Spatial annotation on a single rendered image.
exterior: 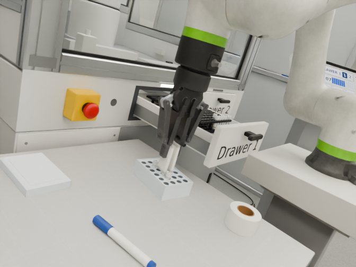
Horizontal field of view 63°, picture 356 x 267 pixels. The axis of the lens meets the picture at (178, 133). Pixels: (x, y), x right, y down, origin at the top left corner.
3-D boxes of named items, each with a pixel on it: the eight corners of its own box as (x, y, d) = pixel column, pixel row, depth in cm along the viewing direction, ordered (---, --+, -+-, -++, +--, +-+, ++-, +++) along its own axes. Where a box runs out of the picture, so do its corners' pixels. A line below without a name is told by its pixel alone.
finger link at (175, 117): (191, 99, 60) (186, 98, 59) (173, 147, 63) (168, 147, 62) (179, 93, 63) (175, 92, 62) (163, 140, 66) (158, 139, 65)
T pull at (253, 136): (262, 139, 82) (264, 134, 81) (250, 141, 76) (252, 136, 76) (251, 134, 84) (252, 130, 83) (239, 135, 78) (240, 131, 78)
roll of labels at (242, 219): (261, 237, 61) (268, 221, 60) (233, 237, 58) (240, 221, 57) (244, 216, 67) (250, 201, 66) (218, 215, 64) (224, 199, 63)
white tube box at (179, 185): (188, 196, 69) (193, 181, 67) (160, 201, 63) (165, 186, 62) (159, 169, 77) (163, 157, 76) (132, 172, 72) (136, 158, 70)
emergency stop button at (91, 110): (99, 119, 72) (102, 104, 70) (85, 120, 69) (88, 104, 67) (92, 115, 73) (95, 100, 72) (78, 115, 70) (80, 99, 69)
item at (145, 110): (251, 148, 94) (258, 131, 92) (207, 159, 74) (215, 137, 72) (165, 104, 116) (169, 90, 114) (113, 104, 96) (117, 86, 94)
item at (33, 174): (70, 187, 58) (71, 180, 58) (25, 197, 52) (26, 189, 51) (41, 158, 65) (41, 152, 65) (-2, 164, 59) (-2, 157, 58)
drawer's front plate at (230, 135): (256, 154, 95) (269, 123, 91) (207, 168, 72) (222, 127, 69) (252, 151, 96) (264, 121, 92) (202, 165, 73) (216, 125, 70)
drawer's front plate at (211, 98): (229, 117, 135) (237, 95, 132) (192, 119, 113) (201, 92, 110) (226, 116, 136) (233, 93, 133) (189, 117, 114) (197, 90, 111)
